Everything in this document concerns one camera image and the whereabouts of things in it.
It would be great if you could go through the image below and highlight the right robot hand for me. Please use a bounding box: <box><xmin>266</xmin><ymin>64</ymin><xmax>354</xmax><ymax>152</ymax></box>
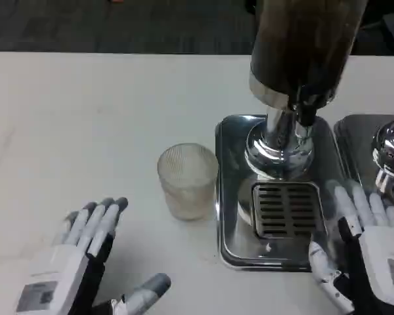
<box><xmin>308</xmin><ymin>178</ymin><xmax>394</xmax><ymax>315</ymax></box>

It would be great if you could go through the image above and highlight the steel drip tray with grid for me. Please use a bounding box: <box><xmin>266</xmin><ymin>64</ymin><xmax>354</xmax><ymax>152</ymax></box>
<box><xmin>215</xmin><ymin>114</ymin><xmax>362</xmax><ymax>272</ymax></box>

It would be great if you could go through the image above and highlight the chrome drink dispenser base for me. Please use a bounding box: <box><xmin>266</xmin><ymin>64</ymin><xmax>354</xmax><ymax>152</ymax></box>
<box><xmin>371</xmin><ymin>57</ymin><xmax>394</xmax><ymax>193</ymax></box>

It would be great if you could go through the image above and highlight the dark drink dispenser with tap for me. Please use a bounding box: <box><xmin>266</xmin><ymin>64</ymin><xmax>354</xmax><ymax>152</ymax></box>
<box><xmin>244</xmin><ymin>0</ymin><xmax>369</xmax><ymax>180</ymax></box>

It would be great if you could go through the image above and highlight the clear ribbed glass cup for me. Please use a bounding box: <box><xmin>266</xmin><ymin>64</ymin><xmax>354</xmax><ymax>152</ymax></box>
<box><xmin>156</xmin><ymin>142</ymin><xmax>220</xmax><ymax>221</ymax></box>

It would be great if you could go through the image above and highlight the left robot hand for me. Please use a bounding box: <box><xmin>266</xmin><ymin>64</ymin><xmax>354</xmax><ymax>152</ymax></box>
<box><xmin>14</xmin><ymin>196</ymin><xmax>171</xmax><ymax>315</ymax></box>

